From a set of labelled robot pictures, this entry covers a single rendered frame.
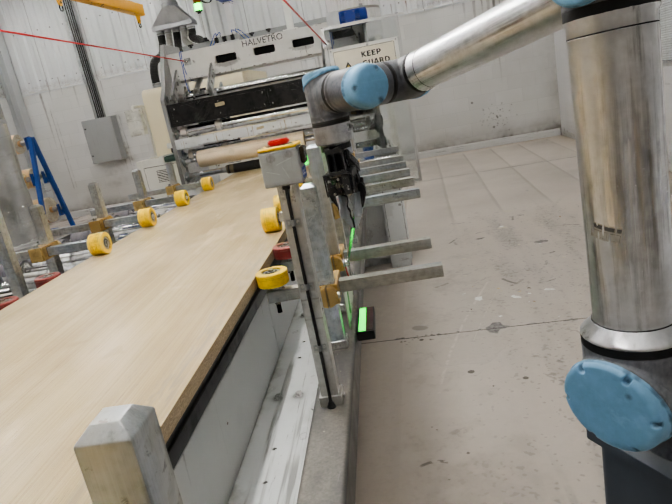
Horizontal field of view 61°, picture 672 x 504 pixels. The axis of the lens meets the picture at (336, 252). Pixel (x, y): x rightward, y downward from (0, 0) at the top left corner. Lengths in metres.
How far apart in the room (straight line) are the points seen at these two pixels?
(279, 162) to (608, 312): 0.57
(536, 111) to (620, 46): 9.68
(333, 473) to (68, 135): 11.44
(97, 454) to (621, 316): 0.71
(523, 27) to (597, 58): 0.28
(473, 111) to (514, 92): 0.73
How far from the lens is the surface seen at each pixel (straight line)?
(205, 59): 4.53
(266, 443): 1.27
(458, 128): 10.32
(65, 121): 12.18
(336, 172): 1.32
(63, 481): 0.81
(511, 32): 1.09
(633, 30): 0.82
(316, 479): 0.99
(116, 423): 0.35
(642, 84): 0.83
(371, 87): 1.21
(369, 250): 1.62
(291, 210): 1.03
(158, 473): 0.38
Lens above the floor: 1.28
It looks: 15 degrees down
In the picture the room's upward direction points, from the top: 11 degrees counter-clockwise
